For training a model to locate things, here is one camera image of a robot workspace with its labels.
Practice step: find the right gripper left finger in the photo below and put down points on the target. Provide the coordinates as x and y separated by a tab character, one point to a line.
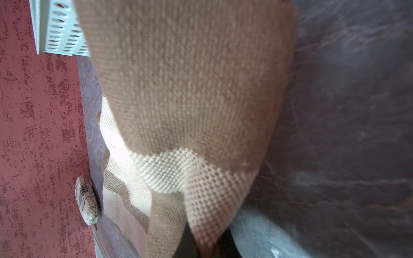
187	247

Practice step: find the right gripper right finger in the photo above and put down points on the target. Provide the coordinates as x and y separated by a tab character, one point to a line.
226	247

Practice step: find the brown beige plaid scarf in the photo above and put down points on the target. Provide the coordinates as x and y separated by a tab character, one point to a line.
191	91

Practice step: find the light green plastic basket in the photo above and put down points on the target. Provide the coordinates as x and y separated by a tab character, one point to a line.
56	28

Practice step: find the rolled beige patterned cloth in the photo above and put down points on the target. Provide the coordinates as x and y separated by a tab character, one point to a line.
86	201

